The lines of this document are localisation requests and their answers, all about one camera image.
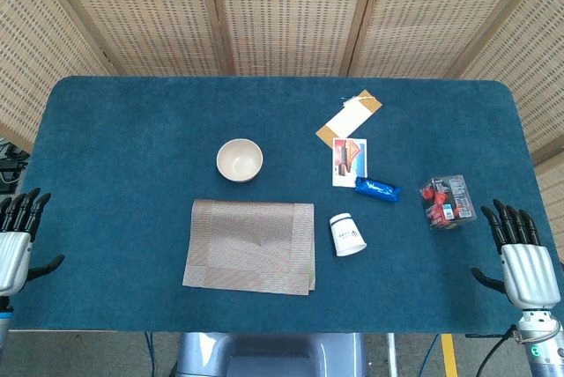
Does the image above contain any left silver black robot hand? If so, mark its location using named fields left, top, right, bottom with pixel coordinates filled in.
left=0, top=187, right=65, bottom=298

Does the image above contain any blue cable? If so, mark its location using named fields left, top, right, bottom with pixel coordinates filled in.
left=418, top=333, right=442, bottom=377
left=144, top=331, right=155, bottom=377

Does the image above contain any blue foil snack packet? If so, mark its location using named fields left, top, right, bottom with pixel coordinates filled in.
left=354, top=176, right=404, bottom=205

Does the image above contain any clear box with red parts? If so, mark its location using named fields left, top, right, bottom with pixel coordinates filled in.
left=419, top=174, right=478, bottom=232

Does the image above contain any black cable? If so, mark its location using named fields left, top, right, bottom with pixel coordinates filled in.
left=478, top=326, right=519, bottom=377

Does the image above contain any blue-grey robot torso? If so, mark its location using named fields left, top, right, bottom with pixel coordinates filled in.
left=175, top=331, right=367, bottom=377

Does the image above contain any black equipment with cables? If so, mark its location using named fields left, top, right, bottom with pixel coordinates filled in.
left=0, top=138, right=30, bottom=196

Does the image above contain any bamboo folding screen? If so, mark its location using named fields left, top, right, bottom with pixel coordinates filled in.
left=0, top=0, right=564, bottom=263

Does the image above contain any brown and white paper tag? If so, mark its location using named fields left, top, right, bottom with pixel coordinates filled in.
left=315, top=89, right=383, bottom=148

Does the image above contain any blue table cloth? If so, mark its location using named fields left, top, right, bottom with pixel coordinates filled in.
left=0, top=75, right=564, bottom=335

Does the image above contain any white ceramic bowl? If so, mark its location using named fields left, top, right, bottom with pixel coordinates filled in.
left=216, top=138, right=264, bottom=183

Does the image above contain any white table leg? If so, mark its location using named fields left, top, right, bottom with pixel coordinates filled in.
left=385, top=332, right=400, bottom=377

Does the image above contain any white paper cup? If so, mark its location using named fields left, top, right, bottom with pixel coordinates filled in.
left=329, top=212, right=367, bottom=257

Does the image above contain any photo postcard with red building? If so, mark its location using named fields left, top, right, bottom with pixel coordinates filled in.
left=331, top=137, right=368, bottom=188

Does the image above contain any brown woven placemat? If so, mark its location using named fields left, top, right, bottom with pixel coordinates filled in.
left=182, top=198, right=317, bottom=296

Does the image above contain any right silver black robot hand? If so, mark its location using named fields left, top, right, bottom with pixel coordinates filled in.
left=470, top=198, right=563, bottom=310

